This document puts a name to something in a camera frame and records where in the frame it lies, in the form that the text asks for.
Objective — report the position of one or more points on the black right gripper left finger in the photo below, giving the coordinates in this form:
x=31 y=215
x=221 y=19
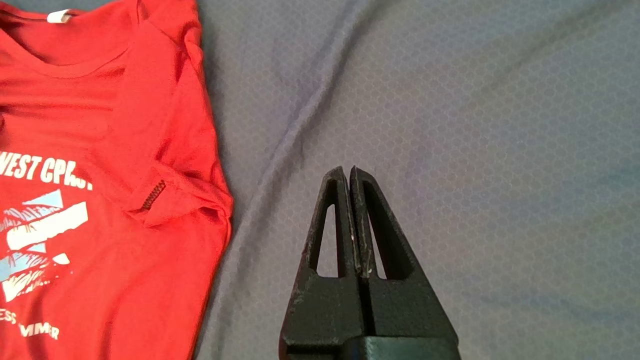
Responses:
x=325 y=305

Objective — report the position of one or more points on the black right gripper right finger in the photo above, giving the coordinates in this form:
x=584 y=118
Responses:
x=400 y=305

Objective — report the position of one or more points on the red printed t-shirt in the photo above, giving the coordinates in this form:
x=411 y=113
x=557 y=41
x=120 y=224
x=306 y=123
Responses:
x=125 y=125

